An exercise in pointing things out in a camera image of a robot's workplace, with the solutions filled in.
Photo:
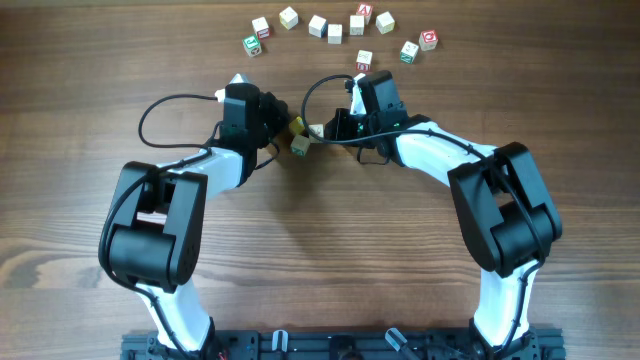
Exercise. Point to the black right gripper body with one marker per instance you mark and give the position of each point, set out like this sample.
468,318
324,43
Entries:
375,124

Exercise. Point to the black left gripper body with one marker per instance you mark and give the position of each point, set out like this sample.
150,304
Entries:
275,116

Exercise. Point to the white green wooden block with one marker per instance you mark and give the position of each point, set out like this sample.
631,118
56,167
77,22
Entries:
300,145

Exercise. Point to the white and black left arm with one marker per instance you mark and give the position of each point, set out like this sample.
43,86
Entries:
150,242

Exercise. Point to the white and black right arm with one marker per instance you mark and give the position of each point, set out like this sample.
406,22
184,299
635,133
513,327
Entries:
506,215

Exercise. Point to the red bottomed wooden block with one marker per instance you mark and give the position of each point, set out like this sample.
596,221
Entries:
364,61

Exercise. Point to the green sided wooden block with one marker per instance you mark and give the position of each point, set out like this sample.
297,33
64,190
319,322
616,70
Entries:
409,52

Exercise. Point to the green letter wooden block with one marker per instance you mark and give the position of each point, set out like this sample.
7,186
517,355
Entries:
252,45

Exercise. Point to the red letter O block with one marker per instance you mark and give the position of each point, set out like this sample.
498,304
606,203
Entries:
428,40

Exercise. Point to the red sided wooden block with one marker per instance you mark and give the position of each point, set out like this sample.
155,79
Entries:
261,27

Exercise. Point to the plain wooden block right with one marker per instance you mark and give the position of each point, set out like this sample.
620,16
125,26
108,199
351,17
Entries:
385,22

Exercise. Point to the plain picture wooden block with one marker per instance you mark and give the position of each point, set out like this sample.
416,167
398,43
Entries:
334,34

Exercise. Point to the plain wooden block centre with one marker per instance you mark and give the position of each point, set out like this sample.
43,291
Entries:
356,25

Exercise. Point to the yellow edged wooden block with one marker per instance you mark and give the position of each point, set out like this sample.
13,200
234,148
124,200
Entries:
288,18

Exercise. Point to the blue sided wooden block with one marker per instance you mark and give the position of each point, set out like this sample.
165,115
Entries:
317,26

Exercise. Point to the red letter A block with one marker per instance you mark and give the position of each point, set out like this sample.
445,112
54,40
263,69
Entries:
365,10

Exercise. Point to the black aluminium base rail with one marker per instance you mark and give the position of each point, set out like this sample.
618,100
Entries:
444,343

